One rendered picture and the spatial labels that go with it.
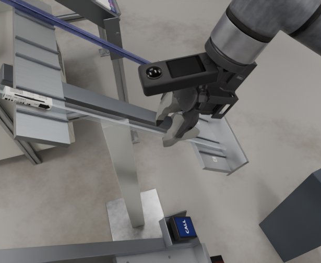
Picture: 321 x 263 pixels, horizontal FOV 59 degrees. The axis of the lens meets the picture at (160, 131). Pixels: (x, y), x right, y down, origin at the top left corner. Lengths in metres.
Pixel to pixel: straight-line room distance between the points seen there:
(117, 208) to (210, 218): 0.44
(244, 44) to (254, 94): 1.45
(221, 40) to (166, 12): 2.01
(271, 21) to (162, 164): 1.17
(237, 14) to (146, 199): 1.12
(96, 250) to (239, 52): 0.34
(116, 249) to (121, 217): 0.91
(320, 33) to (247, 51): 0.09
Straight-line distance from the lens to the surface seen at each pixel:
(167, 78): 0.41
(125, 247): 0.48
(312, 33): 0.40
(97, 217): 1.40
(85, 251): 0.44
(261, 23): 0.39
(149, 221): 1.36
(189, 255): 0.59
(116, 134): 0.65
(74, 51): 2.11
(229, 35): 0.40
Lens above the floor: 1.31
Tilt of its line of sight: 56 degrees down
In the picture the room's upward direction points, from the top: straight up
